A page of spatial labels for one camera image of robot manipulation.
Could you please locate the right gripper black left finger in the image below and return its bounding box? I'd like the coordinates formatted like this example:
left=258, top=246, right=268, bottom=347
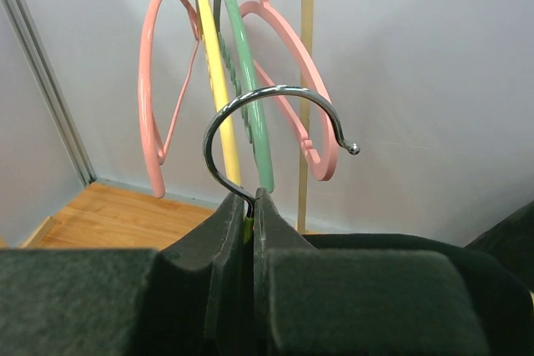
left=1, top=194, right=246, bottom=355

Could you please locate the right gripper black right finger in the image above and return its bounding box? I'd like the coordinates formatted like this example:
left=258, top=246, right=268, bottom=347
left=254, top=189, right=490, bottom=355

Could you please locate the pink hanger with metal hook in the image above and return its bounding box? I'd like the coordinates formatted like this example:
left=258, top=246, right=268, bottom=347
left=138, top=0, right=199, bottom=198

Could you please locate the pink plastic hanger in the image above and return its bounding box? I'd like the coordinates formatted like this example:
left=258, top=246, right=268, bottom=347
left=238, top=0, right=339, bottom=182

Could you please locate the lime green hanger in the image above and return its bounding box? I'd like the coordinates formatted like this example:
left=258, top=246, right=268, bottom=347
left=202, top=84, right=362, bottom=244

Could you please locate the black t shirt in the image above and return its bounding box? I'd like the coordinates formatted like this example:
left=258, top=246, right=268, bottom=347
left=304, top=203, right=533, bottom=355

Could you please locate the yellow hanger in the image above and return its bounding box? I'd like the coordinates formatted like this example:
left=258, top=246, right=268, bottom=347
left=195, top=0, right=241, bottom=186

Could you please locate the mint green hanger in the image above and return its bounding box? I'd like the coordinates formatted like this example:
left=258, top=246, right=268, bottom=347
left=214, top=0, right=275, bottom=191

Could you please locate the wooden clothes rack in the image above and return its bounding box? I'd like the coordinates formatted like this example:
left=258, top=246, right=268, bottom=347
left=18, top=0, right=317, bottom=248

